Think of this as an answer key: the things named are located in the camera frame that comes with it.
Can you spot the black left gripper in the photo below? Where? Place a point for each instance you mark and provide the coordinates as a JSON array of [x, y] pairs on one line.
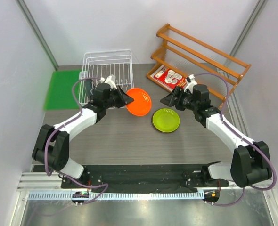
[[124, 99]]

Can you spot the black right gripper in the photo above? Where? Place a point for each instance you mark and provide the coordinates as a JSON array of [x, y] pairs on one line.
[[169, 100]]

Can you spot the orange plate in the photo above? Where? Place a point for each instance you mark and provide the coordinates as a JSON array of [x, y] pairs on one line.
[[142, 103]]

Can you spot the green plate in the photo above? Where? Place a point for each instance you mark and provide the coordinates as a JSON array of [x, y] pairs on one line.
[[165, 114]]

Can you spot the dark black plate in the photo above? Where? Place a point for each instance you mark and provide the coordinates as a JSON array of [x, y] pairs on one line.
[[89, 87]]

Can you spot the red floral plate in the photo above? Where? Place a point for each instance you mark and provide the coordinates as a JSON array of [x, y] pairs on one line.
[[166, 126]]

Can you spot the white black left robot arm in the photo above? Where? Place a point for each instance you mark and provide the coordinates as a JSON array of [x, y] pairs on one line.
[[52, 147]]

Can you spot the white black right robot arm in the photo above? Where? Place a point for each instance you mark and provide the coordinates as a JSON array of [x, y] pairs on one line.
[[238, 148]]

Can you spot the orange wooden shelf rack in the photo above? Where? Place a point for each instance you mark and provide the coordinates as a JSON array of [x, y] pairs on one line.
[[184, 54]]

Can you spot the red comic book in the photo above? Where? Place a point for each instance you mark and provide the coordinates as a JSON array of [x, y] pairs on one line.
[[169, 78]]

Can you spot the green cutting mat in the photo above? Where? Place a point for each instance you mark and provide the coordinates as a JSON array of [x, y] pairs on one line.
[[59, 95]]

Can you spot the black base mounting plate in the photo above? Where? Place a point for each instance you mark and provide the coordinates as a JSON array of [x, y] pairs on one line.
[[155, 179]]

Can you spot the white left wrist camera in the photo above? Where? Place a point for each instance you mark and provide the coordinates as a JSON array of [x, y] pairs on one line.
[[110, 80]]

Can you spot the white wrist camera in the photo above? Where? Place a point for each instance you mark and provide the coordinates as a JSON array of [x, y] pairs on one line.
[[191, 82], [110, 80]]

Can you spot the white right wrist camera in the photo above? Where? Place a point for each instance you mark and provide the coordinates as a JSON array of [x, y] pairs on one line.
[[191, 82]]

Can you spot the white wire dish rack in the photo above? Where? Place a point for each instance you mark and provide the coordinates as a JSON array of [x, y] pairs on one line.
[[99, 65]]

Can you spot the aluminium frame rail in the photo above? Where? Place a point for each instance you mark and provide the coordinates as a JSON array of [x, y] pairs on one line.
[[41, 180]]

